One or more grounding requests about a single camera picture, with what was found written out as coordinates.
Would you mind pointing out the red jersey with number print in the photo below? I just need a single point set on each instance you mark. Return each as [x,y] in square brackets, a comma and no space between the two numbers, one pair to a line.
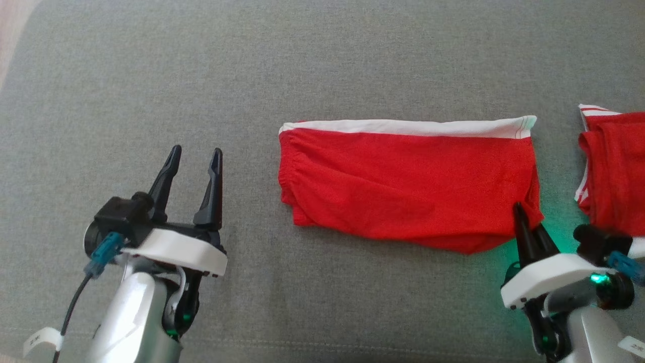
[620,166]

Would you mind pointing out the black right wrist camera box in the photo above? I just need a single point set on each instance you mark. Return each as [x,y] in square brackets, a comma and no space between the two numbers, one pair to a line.
[599,242]

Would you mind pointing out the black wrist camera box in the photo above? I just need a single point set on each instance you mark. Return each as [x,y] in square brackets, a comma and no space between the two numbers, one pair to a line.
[121,217]
[599,242]

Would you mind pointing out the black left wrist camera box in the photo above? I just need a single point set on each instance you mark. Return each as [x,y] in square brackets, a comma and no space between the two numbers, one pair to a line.
[121,217]

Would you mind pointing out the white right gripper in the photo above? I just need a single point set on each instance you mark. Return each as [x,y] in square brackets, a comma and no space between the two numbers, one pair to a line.
[549,275]

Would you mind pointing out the red shorts with white stripe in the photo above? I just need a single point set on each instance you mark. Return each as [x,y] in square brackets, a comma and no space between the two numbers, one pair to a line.
[403,176]

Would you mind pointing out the large grey sofa seat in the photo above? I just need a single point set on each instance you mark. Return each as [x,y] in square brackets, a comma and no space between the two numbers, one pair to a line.
[151,75]

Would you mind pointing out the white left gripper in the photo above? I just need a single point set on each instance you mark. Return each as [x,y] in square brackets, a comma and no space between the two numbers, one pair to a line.
[186,249]

